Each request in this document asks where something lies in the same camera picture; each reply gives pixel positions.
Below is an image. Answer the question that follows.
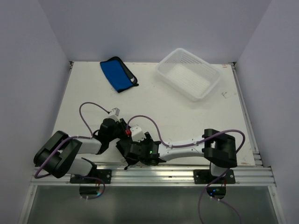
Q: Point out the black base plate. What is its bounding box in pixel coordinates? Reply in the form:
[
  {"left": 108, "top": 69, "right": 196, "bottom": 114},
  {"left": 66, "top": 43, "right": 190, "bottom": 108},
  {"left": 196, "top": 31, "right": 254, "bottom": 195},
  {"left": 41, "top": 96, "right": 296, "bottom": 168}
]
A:
[
  {"left": 70, "top": 169, "right": 112, "bottom": 184},
  {"left": 193, "top": 169, "right": 236, "bottom": 184}
]

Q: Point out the blue and black towel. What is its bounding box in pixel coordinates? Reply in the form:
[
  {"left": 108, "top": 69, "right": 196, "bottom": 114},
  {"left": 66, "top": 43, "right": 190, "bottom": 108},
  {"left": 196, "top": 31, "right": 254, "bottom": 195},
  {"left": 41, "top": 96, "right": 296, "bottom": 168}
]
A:
[{"left": 100, "top": 56, "right": 139, "bottom": 93}]

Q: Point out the right wrist camera red cap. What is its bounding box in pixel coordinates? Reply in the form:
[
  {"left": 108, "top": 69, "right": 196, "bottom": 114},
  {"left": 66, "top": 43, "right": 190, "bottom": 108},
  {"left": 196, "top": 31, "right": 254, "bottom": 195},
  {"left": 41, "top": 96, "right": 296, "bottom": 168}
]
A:
[{"left": 126, "top": 125, "right": 146, "bottom": 142}]

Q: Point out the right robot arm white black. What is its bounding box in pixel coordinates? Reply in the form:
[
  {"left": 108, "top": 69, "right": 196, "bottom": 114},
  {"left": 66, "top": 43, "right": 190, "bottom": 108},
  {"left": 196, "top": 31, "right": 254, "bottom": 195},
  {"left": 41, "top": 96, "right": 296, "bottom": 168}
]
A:
[{"left": 124, "top": 127, "right": 237, "bottom": 183}]

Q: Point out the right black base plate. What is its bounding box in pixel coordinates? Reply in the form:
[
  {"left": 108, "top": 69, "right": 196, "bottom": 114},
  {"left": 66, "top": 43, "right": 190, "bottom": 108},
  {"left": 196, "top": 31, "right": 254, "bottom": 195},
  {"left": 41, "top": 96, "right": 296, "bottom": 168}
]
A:
[{"left": 193, "top": 169, "right": 236, "bottom": 184}]

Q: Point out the white plastic mesh basket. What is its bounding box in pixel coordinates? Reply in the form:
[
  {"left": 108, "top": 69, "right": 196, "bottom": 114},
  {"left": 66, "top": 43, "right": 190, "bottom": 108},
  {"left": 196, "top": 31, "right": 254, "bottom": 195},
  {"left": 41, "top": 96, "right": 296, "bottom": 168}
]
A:
[{"left": 156, "top": 48, "right": 222, "bottom": 102}]

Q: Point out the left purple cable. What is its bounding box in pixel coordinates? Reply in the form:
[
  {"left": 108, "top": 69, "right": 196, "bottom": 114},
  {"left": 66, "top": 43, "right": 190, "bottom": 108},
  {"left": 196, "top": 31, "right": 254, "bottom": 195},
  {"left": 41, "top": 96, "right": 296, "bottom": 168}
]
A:
[{"left": 34, "top": 101, "right": 110, "bottom": 200}]

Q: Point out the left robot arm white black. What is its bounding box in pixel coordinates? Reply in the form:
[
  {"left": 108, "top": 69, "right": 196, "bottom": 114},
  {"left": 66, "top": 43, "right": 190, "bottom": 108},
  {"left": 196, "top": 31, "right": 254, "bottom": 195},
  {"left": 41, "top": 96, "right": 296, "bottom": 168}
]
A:
[{"left": 34, "top": 118, "right": 127, "bottom": 183}]

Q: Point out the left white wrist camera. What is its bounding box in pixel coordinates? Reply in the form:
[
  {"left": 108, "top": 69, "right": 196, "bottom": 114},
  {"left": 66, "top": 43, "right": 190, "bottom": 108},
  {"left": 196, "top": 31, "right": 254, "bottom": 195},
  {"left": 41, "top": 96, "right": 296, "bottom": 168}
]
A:
[{"left": 108, "top": 107, "right": 120, "bottom": 117}]

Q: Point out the aluminium mounting rail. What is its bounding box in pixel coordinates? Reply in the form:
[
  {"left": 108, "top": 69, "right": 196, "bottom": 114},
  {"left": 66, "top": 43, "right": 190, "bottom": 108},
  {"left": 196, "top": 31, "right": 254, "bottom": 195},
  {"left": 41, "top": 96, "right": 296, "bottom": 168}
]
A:
[{"left": 29, "top": 163, "right": 274, "bottom": 187}]

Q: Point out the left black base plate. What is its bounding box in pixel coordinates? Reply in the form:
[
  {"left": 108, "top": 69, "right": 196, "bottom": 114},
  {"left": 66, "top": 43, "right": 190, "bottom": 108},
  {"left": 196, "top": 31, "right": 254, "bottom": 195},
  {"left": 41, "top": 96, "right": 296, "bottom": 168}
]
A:
[{"left": 70, "top": 169, "right": 112, "bottom": 184}]

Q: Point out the purple and black towel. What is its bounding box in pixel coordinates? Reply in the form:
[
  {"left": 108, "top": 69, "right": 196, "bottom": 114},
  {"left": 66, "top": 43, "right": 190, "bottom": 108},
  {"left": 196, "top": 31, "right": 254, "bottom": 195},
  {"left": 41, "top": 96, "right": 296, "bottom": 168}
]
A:
[{"left": 116, "top": 138, "right": 139, "bottom": 170}]

